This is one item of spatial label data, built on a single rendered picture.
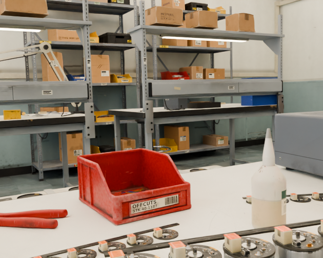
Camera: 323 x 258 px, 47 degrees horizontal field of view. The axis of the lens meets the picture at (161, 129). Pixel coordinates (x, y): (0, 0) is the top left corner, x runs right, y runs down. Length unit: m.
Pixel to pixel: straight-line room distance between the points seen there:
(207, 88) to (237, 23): 0.64
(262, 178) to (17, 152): 4.25
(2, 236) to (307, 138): 0.45
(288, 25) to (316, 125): 5.86
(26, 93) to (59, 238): 2.02
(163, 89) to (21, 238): 2.35
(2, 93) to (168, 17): 1.28
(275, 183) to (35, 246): 0.23
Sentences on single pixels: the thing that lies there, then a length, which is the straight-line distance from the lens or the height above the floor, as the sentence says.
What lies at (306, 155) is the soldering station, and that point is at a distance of 0.62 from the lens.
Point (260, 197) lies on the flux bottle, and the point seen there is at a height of 0.78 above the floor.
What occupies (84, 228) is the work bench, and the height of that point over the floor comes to 0.75.
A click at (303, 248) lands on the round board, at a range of 0.20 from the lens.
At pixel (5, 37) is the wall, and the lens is 4.56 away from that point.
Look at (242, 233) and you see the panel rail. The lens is 0.21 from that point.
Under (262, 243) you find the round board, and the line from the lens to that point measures 0.20.
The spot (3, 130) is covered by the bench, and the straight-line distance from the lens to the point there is 2.43.
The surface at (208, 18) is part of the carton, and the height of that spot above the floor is 1.45.
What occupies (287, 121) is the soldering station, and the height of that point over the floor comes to 0.83.
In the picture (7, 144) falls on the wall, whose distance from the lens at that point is 4.53.
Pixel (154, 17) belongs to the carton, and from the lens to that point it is 2.79.
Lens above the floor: 0.89
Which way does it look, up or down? 6 degrees down
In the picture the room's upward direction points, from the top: 2 degrees counter-clockwise
